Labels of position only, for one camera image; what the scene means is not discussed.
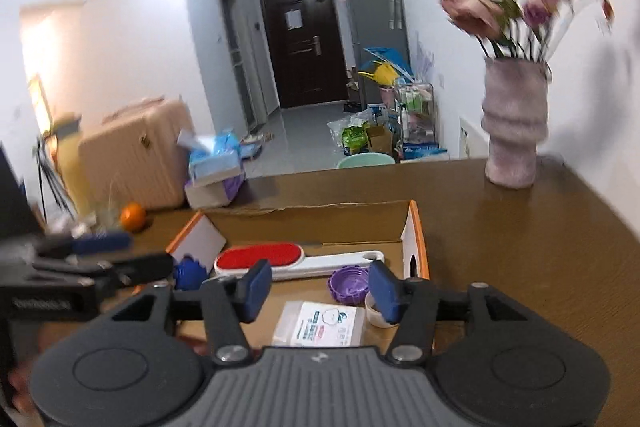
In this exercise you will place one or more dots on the blue packaged goods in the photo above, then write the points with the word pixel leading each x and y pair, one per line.
pixel 425 151

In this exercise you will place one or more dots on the clear glass cup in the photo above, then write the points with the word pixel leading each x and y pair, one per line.
pixel 102 212

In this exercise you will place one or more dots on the dark shoes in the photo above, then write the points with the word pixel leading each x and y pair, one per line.
pixel 352 107

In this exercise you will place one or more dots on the small white jar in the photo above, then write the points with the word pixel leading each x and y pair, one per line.
pixel 376 313

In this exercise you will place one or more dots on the pink flower pot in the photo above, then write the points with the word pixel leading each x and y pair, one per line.
pixel 389 96

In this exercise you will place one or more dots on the blue tissue box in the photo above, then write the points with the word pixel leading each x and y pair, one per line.
pixel 215 159

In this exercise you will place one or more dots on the orange fruit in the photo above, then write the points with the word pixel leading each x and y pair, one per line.
pixel 132 216

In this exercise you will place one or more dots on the purple artificial flowers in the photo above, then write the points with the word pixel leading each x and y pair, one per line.
pixel 424 59

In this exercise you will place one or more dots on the black tripod legs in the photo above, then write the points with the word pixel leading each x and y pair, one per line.
pixel 50 182

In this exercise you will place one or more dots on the pink textured vase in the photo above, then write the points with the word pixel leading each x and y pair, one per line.
pixel 512 122

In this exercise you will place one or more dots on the grey refrigerator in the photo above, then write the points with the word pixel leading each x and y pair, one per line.
pixel 370 22

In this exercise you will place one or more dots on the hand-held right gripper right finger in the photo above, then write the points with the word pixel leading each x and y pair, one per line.
pixel 384 293

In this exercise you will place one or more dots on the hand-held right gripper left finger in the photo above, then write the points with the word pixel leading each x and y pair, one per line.
pixel 256 291

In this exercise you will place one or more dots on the purple jar lid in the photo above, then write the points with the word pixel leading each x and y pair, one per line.
pixel 349 284

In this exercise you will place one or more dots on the orange cardboard box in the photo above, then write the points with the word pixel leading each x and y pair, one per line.
pixel 325 227

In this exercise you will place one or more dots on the blue ridged cap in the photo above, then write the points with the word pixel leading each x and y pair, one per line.
pixel 190 273

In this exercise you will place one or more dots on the pink ribbed suitcase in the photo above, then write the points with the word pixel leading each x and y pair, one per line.
pixel 135 157

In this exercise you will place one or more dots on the small brown carton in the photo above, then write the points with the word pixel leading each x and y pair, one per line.
pixel 380 141

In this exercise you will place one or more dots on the purple and white tissue pack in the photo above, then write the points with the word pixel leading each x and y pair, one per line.
pixel 215 192

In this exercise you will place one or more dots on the white wipes packet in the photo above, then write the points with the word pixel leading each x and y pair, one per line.
pixel 322 324

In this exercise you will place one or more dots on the green plastic basin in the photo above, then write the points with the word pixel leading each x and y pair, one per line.
pixel 366 161

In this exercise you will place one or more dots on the dark brown entrance door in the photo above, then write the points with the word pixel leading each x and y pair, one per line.
pixel 305 47

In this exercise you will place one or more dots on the white paper notice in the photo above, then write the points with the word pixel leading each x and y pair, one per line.
pixel 293 19

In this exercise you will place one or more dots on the grey interior door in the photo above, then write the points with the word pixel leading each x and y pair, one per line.
pixel 240 62

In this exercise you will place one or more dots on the green plastic bag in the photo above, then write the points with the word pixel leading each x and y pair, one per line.
pixel 356 141

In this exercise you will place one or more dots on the yellow watering can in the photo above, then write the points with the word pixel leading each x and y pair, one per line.
pixel 386 73

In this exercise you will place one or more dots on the red and white lint brush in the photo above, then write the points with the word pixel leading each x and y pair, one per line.
pixel 265 259

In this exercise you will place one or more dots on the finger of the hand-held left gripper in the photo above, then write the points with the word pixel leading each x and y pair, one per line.
pixel 102 241
pixel 140 268

